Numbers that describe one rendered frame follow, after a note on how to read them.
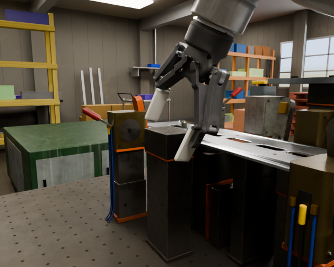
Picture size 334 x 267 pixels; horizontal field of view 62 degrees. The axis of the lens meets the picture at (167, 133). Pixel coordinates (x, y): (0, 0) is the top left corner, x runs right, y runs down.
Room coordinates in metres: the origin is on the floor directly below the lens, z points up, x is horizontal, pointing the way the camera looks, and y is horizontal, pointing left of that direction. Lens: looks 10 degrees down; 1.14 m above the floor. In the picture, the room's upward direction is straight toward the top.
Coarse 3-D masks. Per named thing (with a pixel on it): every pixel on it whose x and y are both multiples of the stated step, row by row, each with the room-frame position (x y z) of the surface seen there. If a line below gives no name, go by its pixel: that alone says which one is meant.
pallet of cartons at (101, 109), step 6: (90, 108) 5.93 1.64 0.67; (96, 108) 6.00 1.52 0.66; (102, 108) 6.07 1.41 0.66; (108, 108) 6.14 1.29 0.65; (114, 108) 6.19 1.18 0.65; (120, 108) 6.27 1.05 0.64; (126, 108) 6.34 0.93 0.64; (132, 108) 6.41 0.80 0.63; (84, 114) 5.98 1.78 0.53; (102, 114) 6.06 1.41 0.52; (84, 120) 6.01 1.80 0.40; (90, 120) 5.93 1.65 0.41
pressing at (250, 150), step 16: (208, 144) 0.68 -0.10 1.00; (224, 144) 0.66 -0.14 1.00; (240, 144) 0.66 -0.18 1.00; (256, 144) 0.66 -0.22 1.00; (272, 144) 0.66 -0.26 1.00; (288, 144) 0.66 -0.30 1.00; (304, 144) 0.65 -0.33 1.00; (256, 160) 0.55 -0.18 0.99; (272, 160) 0.53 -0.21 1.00; (288, 160) 0.52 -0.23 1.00
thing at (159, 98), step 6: (156, 90) 0.55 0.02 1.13; (162, 90) 0.55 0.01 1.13; (156, 96) 0.55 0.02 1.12; (162, 96) 0.56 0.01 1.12; (156, 102) 0.56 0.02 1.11; (162, 102) 0.56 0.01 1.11; (150, 108) 0.56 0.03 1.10; (156, 108) 0.56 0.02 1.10; (162, 108) 0.57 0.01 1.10; (150, 114) 0.56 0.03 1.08; (156, 114) 0.57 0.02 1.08; (150, 120) 0.57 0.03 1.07; (156, 120) 0.58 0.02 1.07
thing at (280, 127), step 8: (280, 104) 0.76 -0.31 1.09; (288, 104) 0.75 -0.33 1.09; (280, 112) 0.76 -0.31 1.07; (288, 112) 0.74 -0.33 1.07; (280, 120) 0.76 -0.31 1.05; (288, 120) 0.74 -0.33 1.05; (280, 128) 0.75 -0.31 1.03; (288, 128) 0.74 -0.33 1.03; (280, 136) 0.74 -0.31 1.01; (288, 136) 0.75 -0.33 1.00
